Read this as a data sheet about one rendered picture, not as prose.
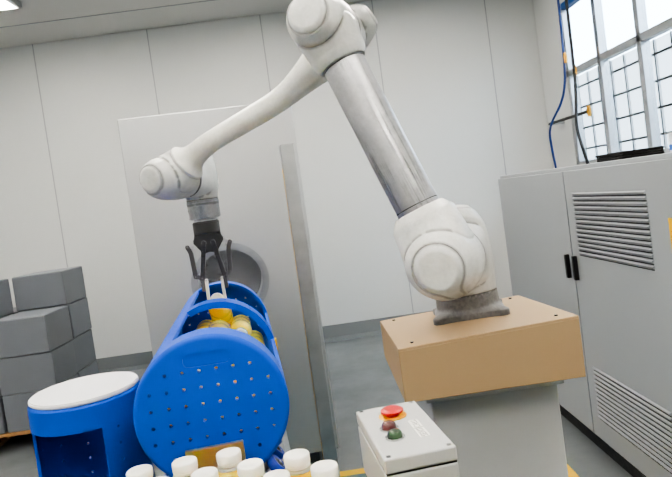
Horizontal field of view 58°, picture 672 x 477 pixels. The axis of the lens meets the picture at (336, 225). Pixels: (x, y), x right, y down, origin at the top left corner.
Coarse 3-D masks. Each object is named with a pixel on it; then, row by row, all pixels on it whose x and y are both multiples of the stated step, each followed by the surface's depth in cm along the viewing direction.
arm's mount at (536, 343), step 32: (384, 320) 167; (416, 320) 158; (480, 320) 143; (512, 320) 136; (544, 320) 130; (576, 320) 129; (384, 352) 167; (416, 352) 128; (448, 352) 129; (480, 352) 129; (512, 352) 129; (544, 352) 129; (576, 352) 130; (416, 384) 129; (448, 384) 129; (480, 384) 129; (512, 384) 129
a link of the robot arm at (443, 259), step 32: (320, 0) 130; (320, 32) 131; (352, 32) 135; (320, 64) 136; (352, 64) 135; (352, 96) 135; (384, 96) 137; (352, 128) 138; (384, 128) 133; (384, 160) 133; (416, 160) 134; (416, 192) 132; (416, 224) 129; (448, 224) 128; (416, 256) 125; (448, 256) 122; (480, 256) 129; (416, 288) 129; (448, 288) 124
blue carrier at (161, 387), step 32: (192, 320) 196; (256, 320) 154; (160, 352) 113; (192, 352) 112; (224, 352) 113; (256, 352) 113; (160, 384) 111; (192, 384) 112; (224, 384) 113; (256, 384) 113; (160, 416) 111; (192, 416) 112; (224, 416) 113; (256, 416) 114; (288, 416) 115; (160, 448) 111; (192, 448) 112; (256, 448) 114
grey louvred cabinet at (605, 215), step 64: (512, 192) 382; (576, 192) 288; (640, 192) 230; (512, 256) 400; (576, 256) 298; (640, 256) 238; (640, 320) 245; (576, 384) 321; (640, 384) 252; (640, 448) 258
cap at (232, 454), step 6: (222, 450) 96; (228, 450) 96; (234, 450) 96; (240, 450) 95; (216, 456) 94; (222, 456) 94; (228, 456) 93; (234, 456) 94; (240, 456) 95; (222, 462) 93; (228, 462) 93; (234, 462) 94
